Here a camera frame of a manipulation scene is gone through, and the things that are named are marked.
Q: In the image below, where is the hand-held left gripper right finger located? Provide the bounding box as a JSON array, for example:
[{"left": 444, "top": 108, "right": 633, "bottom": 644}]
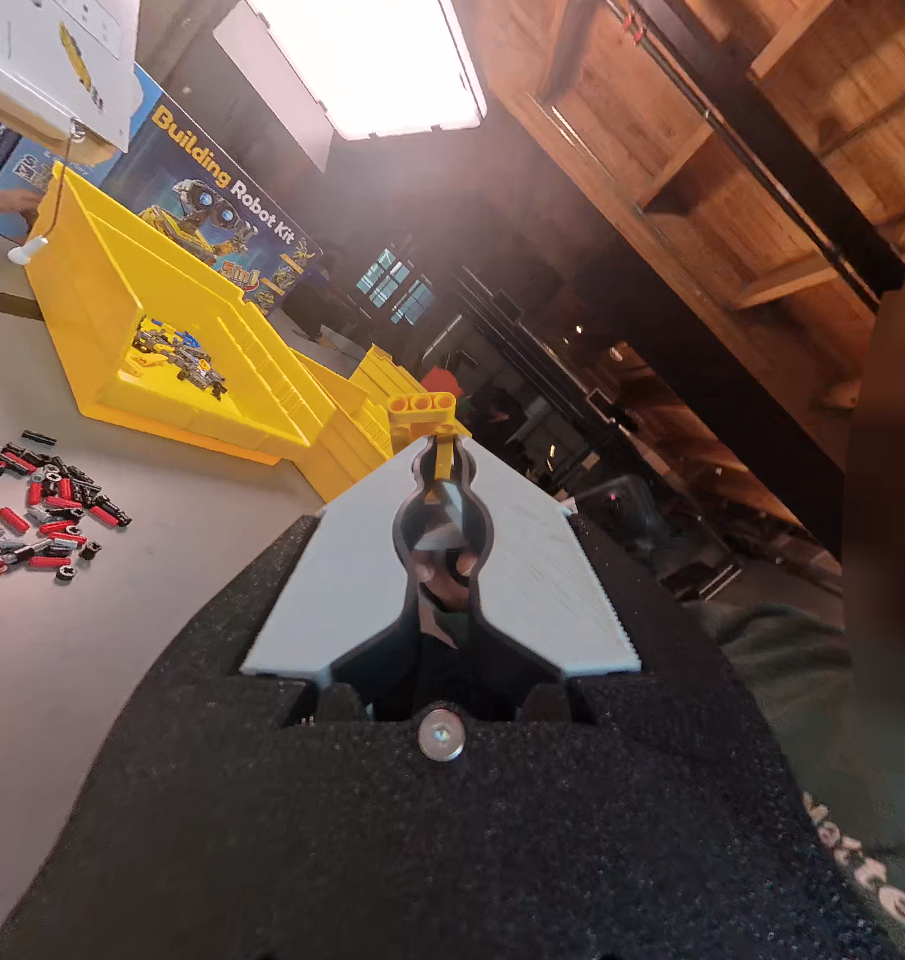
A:
[{"left": 458, "top": 435, "right": 643, "bottom": 719}]

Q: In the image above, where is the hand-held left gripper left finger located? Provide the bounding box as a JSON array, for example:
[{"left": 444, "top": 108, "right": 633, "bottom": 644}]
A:
[{"left": 239, "top": 437, "right": 425, "bottom": 715}]

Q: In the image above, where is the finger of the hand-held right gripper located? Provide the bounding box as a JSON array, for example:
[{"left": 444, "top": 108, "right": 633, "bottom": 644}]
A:
[
  {"left": 428, "top": 480, "right": 470, "bottom": 526},
  {"left": 411, "top": 523, "right": 463, "bottom": 558}
]

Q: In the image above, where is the yellow lego beam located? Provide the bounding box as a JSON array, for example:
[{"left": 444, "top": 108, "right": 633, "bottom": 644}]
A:
[{"left": 387, "top": 391, "right": 460, "bottom": 485}]

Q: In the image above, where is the yellow plastic bin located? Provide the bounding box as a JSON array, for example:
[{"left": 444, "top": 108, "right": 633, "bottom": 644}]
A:
[
  {"left": 25, "top": 165, "right": 326, "bottom": 466},
  {"left": 295, "top": 343, "right": 472, "bottom": 505}
]

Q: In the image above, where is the pile of small lego pins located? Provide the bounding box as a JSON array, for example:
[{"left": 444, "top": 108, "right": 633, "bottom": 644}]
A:
[{"left": 0, "top": 427, "right": 133, "bottom": 582}]

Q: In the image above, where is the pile of grey lego parts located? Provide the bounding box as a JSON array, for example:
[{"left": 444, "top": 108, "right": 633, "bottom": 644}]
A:
[{"left": 126, "top": 315, "right": 229, "bottom": 399}]

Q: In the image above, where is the lego instruction manual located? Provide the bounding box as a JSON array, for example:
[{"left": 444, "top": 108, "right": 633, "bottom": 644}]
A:
[{"left": 17, "top": 0, "right": 142, "bottom": 147}]

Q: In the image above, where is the person's right hand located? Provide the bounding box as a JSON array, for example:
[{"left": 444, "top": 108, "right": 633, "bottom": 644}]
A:
[{"left": 416, "top": 553, "right": 478, "bottom": 605}]

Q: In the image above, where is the person's green sweatshirt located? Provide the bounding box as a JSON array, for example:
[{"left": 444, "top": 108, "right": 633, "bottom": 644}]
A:
[{"left": 685, "top": 600, "right": 905, "bottom": 960}]

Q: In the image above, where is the blue toy kit box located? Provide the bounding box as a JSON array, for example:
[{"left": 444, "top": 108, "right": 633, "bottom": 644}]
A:
[
  {"left": 96, "top": 63, "right": 325, "bottom": 320},
  {"left": 0, "top": 112, "right": 56, "bottom": 241}
]

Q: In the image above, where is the ceiling light panel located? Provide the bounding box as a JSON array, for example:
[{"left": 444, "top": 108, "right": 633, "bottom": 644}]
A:
[{"left": 212, "top": 0, "right": 491, "bottom": 175}]

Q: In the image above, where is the white peg on string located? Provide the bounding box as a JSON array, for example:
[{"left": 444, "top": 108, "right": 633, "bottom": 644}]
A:
[{"left": 8, "top": 127, "right": 86, "bottom": 265}]

